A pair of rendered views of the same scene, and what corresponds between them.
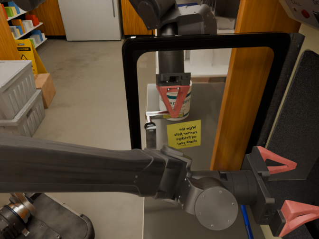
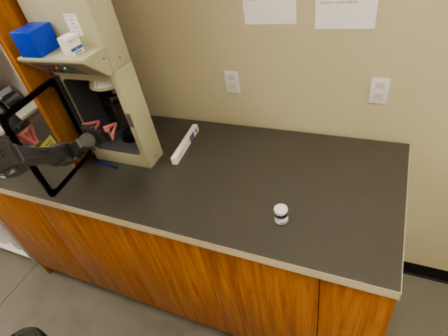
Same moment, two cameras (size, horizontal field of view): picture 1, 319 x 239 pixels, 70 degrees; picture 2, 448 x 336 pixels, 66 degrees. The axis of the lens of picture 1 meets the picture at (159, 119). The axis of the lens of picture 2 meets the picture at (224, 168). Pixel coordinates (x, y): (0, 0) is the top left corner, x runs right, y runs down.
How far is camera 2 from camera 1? 111 cm
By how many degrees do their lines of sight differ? 45
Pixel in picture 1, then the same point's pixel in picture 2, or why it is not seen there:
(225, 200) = (87, 135)
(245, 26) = (31, 84)
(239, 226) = (109, 169)
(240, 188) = not seen: hidden behind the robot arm
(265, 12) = (34, 74)
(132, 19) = not seen: outside the picture
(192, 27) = (13, 97)
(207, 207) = (85, 141)
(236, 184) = not seen: hidden behind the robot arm
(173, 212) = (79, 193)
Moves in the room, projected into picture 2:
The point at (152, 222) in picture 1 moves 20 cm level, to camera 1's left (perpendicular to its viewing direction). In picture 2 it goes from (75, 203) to (39, 239)
